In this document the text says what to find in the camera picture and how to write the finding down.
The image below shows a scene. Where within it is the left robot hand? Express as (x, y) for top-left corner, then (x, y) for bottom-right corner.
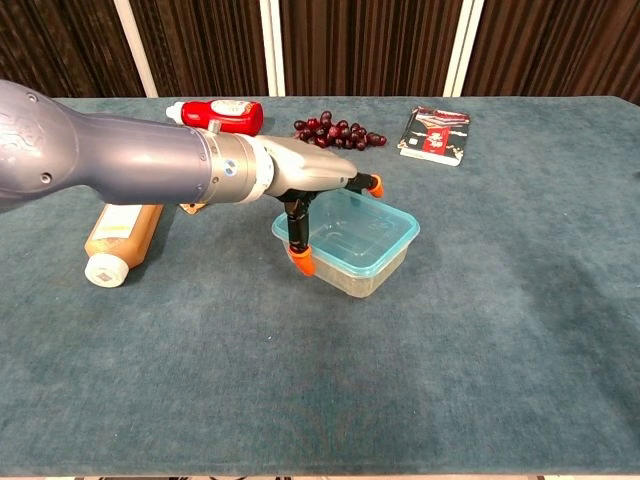
(259, 134), (385, 278)

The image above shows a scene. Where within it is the clear blue plastic container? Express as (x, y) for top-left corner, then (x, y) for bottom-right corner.
(271, 189), (421, 279)

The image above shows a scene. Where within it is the dark red grape bunch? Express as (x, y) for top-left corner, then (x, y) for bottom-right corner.
(292, 110), (389, 152)

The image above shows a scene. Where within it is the red ketchup bottle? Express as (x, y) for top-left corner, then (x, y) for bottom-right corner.
(165, 99), (265, 137)

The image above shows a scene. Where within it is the red white snack packet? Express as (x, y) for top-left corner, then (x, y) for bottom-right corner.
(397, 105), (472, 168)

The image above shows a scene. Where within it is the brown sauce bottle white cap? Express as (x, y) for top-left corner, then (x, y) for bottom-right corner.
(83, 202), (165, 289)

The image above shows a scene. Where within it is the blue velvet table cloth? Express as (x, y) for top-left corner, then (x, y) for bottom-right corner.
(0, 95), (640, 476)

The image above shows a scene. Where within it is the white partition frame post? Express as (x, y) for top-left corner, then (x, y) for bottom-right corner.
(113, 0), (159, 99)
(442, 0), (486, 98)
(258, 0), (287, 97)

